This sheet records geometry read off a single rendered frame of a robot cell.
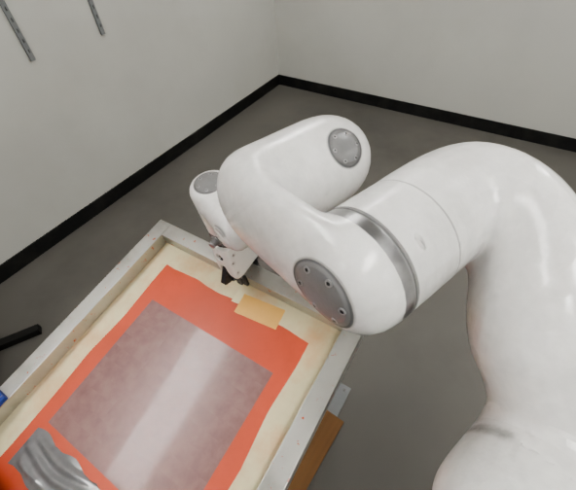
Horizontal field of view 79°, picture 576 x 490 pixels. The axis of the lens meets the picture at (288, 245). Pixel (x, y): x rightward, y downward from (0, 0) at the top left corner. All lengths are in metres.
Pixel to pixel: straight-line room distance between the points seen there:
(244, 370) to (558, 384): 0.58
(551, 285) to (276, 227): 0.16
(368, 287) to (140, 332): 0.71
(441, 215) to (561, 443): 0.15
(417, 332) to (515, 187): 1.87
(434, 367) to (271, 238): 1.83
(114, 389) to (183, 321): 0.18
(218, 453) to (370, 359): 1.35
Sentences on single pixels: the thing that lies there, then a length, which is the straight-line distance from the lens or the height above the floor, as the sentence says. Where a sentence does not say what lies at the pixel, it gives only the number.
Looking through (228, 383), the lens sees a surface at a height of 1.08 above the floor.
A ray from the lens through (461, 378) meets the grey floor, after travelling 2.06.
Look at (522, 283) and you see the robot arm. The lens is 0.25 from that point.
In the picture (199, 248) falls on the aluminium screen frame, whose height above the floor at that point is 1.15.
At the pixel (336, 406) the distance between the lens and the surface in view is 1.85.
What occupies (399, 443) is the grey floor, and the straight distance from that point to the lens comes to 1.86.
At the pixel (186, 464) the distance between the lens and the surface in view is 0.75.
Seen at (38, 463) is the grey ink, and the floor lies 1.05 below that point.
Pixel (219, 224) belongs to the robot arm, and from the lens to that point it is 0.54.
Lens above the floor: 1.77
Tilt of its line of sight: 48 degrees down
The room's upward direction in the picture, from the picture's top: 4 degrees counter-clockwise
